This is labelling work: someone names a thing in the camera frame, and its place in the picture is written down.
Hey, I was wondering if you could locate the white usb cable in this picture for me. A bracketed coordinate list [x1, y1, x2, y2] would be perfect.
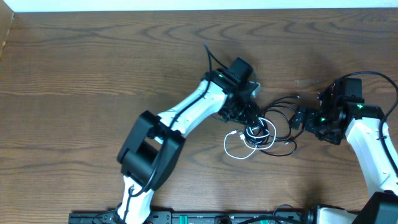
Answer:
[223, 117, 277, 160]

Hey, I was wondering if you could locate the black usb cable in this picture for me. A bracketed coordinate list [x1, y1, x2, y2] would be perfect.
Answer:
[244, 95, 305, 157]

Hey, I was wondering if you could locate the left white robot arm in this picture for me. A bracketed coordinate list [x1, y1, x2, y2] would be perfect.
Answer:
[114, 57, 260, 223]

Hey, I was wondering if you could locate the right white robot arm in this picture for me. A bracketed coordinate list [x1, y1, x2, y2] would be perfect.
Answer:
[290, 78, 397, 224]

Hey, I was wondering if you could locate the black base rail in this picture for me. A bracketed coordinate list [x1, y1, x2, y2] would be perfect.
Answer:
[68, 203, 364, 224]

